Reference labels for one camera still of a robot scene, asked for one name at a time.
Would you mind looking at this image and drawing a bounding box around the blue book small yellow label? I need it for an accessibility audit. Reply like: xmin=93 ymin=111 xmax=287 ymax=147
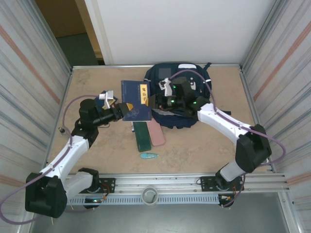
xmin=121 ymin=80 xmax=153 ymax=122

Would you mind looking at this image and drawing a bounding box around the navy blue backpack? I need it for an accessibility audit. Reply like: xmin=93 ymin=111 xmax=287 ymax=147
xmin=143 ymin=62 xmax=231 ymax=129

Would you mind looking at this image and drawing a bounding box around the pink pencil case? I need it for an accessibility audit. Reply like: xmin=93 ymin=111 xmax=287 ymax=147
xmin=147 ymin=119 xmax=166 ymax=147

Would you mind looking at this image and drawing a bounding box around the green pencil case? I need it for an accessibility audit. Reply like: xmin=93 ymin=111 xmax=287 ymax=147
xmin=133 ymin=120 xmax=152 ymax=153

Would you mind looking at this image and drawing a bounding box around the teal correction tape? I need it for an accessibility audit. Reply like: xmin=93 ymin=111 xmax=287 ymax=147
xmin=140 ymin=152 xmax=160 ymax=160

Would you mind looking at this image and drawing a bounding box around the grey round cup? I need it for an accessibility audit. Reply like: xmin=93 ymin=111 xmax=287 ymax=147
xmin=141 ymin=186 xmax=159 ymax=206

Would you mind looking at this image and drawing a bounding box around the brown wooden door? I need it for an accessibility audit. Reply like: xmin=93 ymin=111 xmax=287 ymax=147
xmin=35 ymin=0 xmax=103 ymax=59

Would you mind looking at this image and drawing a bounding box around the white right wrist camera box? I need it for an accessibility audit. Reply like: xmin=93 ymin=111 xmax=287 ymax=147
xmin=158 ymin=78 xmax=174 ymax=97

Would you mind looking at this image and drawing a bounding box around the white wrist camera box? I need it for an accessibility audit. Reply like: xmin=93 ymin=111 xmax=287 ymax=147
xmin=158 ymin=78 xmax=174 ymax=97
xmin=98 ymin=90 xmax=115 ymax=108

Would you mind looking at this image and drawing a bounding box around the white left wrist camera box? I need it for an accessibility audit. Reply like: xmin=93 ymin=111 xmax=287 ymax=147
xmin=98 ymin=90 xmax=115 ymax=108

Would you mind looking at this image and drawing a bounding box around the aluminium table edge rail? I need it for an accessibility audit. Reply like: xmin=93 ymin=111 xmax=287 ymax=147
xmin=71 ymin=63 xmax=243 ymax=71

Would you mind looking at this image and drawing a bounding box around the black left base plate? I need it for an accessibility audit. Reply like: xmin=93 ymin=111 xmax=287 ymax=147
xmin=97 ymin=177 xmax=116 ymax=194

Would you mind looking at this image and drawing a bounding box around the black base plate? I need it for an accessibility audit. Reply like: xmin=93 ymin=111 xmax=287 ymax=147
xmin=200 ymin=176 xmax=244 ymax=193
xmin=97 ymin=177 xmax=116 ymax=194

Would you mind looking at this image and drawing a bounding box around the aluminium mounting rail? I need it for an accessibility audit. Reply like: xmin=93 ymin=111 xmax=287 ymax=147
xmin=28 ymin=172 xmax=291 ymax=195

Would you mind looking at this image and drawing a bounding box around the white door frame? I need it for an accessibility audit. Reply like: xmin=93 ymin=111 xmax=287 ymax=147
xmin=84 ymin=0 xmax=115 ymax=66

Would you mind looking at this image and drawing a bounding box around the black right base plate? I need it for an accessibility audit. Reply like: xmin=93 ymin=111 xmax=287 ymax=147
xmin=200 ymin=176 xmax=244 ymax=193

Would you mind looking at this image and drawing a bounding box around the slotted grey cable duct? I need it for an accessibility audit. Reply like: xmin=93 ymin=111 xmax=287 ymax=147
xmin=67 ymin=195 xmax=221 ymax=205

